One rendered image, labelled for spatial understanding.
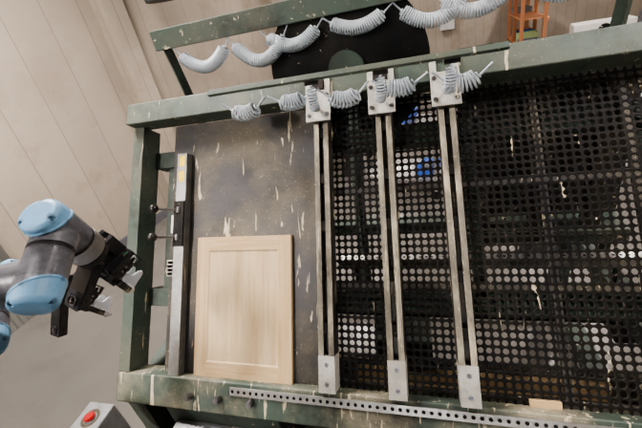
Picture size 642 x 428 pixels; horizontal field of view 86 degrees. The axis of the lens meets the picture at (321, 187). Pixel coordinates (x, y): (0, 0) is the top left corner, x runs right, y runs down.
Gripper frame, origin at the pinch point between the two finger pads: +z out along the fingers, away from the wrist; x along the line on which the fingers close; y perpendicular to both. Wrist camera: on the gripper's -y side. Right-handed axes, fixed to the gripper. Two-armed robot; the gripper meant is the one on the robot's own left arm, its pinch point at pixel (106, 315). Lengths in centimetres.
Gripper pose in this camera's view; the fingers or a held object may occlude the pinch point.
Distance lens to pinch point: 142.5
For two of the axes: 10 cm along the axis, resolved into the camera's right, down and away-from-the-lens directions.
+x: -9.0, -0.3, 4.4
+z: 3.5, 5.5, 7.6
